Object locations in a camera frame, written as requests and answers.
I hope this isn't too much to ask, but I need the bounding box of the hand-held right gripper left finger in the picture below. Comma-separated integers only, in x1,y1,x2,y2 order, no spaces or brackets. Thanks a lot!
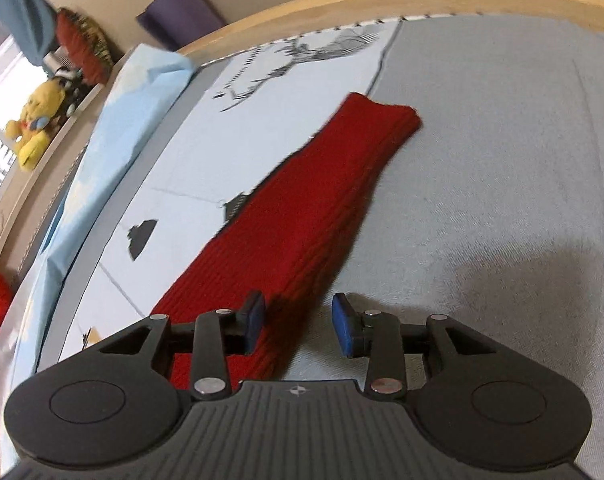
82,290,267,402

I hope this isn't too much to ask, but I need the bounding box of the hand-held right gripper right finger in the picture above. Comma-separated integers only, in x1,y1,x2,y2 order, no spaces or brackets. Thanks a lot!
332,292,514,402

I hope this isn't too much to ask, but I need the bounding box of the dark red knit sweater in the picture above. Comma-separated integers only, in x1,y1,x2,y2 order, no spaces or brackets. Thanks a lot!
150,92,423,392

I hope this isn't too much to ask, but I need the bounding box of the light blue sheet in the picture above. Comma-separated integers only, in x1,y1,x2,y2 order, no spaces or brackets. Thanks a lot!
9,43,197,321

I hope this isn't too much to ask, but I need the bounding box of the windowsill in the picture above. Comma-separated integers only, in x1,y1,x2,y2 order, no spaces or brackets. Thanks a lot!
0,50,138,273

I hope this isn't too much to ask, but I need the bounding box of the yellow bear plush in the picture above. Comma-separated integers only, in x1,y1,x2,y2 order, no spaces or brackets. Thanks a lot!
4,79,68,137

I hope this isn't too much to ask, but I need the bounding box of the black and white plush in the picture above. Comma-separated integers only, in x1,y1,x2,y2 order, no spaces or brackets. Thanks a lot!
46,66,91,92

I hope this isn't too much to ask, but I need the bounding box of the purple bag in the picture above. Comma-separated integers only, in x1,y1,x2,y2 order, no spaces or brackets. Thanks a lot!
134,0,229,52

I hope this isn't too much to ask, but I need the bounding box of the dark red cushion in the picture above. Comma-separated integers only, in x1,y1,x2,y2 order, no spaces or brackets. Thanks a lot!
54,7,115,87

